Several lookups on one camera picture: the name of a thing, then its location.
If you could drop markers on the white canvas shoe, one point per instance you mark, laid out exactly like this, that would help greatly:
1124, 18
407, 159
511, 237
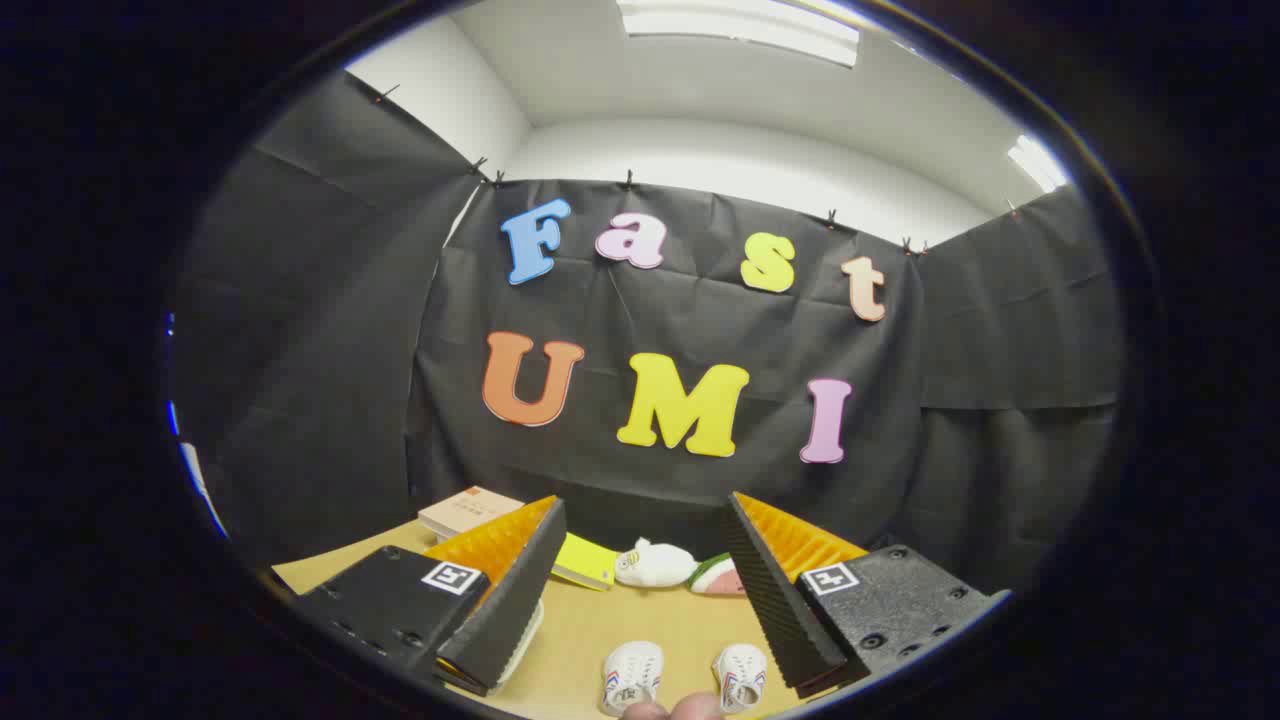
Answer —
633, 672
742, 672

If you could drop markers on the white plush toy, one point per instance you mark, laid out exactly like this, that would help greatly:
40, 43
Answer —
655, 565

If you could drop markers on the long ceiling light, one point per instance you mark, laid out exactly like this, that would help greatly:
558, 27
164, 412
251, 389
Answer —
740, 25

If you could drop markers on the yellow book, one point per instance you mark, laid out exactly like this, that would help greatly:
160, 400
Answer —
585, 560

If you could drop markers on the small ceiling light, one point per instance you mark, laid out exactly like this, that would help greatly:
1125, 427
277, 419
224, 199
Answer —
1038, 163

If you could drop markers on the beige book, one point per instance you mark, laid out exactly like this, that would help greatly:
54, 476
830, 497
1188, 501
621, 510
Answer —
468, 508

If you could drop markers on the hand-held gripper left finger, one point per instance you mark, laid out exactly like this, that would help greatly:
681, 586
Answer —
510, 620

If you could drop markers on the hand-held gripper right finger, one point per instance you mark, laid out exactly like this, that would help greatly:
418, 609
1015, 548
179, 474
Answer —
780, 610

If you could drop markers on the beige fabric storage box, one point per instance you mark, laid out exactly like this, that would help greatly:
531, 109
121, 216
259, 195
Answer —
525, 640

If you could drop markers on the watermelon slice plush toy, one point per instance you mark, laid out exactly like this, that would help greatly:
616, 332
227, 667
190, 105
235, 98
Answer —
722, 578

